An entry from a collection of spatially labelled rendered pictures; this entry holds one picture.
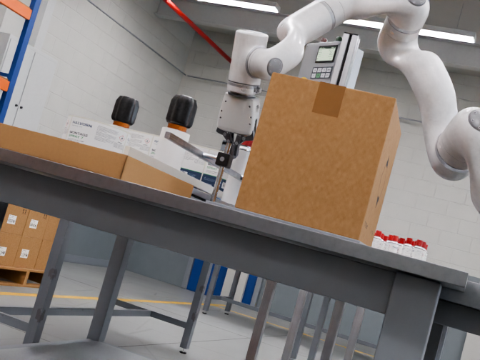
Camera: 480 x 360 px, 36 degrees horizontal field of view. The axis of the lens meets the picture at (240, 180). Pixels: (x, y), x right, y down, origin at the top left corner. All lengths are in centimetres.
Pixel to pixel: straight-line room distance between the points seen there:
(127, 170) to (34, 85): 664
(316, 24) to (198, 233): 103
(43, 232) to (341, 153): 512
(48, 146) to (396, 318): 59
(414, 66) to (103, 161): 107
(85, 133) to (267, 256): 129
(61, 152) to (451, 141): 102
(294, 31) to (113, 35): 762
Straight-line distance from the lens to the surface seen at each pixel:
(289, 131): 141
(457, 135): 186
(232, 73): 193
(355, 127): 139
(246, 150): 204
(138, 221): 114
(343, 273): 105
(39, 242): 636
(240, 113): 194
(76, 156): 119
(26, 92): 771
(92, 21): 909
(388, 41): 211
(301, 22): 200
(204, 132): 1084
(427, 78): 199
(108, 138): 227
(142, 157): 157
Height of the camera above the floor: 78
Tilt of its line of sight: 5 degrees up
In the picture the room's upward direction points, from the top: 16 degrees clockwise
